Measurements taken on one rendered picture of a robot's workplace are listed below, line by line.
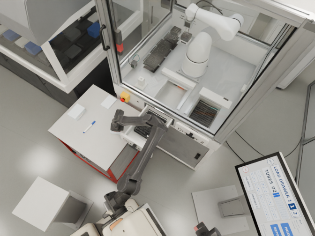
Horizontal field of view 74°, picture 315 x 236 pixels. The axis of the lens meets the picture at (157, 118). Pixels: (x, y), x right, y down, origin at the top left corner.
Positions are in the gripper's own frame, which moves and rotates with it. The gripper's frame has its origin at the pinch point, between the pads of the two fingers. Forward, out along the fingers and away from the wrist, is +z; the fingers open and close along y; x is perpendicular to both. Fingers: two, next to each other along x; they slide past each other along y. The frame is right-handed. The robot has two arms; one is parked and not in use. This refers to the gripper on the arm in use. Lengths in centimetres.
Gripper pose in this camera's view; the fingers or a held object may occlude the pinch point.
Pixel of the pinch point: (118, 130)
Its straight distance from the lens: 175.0
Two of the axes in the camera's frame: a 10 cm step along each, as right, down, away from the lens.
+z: -0.7, 4.2, 9.0
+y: -10.0, -0.6, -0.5
